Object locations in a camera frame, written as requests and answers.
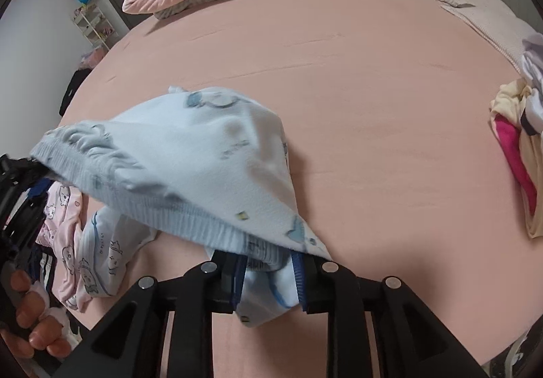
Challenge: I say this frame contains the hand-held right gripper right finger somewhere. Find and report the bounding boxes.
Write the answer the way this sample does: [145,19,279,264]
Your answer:
[292,253,488,378]

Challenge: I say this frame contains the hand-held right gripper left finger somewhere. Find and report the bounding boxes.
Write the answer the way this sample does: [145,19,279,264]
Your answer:
[51,250,247,378]

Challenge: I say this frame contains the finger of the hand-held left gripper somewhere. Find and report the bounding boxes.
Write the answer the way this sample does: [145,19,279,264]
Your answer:
[0,154,51,251]

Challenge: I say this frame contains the light blue bear-print top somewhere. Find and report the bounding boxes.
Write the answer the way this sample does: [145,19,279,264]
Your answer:
[76,208,160,298]

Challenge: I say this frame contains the light blue whale-print pants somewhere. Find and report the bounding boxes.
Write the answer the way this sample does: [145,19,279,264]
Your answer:
[29,85,334,328]

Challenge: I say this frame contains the person's left hand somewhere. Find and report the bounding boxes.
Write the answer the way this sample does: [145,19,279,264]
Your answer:
[0,270,73,362]

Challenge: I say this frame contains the pink printed pajama garment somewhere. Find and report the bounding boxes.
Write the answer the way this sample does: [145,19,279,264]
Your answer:
[36,181,92,313]

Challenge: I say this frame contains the black bag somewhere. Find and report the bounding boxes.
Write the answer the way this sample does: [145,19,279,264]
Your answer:
[58,69,92,118]

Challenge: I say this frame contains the pink bundle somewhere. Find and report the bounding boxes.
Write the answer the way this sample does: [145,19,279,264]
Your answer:
[80,49,106,70]

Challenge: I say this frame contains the white shelf rack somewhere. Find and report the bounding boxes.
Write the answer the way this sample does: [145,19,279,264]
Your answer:
[73,5,119,52]

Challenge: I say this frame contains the bed with pink sheet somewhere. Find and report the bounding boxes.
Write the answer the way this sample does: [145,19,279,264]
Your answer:
[57,0,543,366]

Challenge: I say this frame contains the cream garment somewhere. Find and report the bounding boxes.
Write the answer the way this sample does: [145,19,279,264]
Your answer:
[490,79,543,240]

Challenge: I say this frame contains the magenta garment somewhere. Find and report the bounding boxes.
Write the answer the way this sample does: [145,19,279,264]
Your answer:
[495,115,539,220]

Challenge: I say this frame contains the beige blanket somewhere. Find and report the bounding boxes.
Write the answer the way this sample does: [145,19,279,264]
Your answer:
[384,0,543,75]

